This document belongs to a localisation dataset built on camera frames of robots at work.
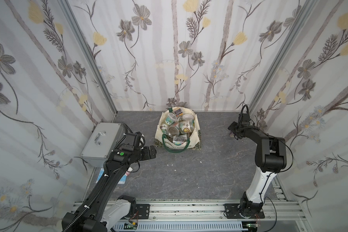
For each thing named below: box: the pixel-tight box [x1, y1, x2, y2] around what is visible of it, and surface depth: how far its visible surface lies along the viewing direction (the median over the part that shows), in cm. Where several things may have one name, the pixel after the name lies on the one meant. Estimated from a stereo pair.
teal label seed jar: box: [164, 112, 178, 126], surface depth 91 cm
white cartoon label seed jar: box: [179, 113, 195, 135], surface depth 86 cm
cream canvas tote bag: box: [154, 106, 201, 154], surface depth 88 cm
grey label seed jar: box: [172, 134, 188, 146], surface depth 83 cm
